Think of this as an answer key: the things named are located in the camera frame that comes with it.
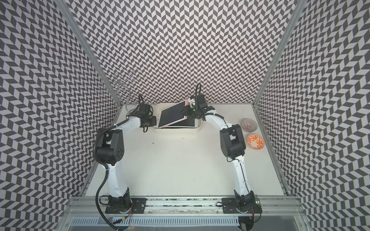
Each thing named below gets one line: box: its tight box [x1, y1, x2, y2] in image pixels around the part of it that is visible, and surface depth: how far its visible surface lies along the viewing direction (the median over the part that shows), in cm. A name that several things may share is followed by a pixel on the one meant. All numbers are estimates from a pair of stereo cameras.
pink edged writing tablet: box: [158, 99, 189, 129], surface depth 103 cm
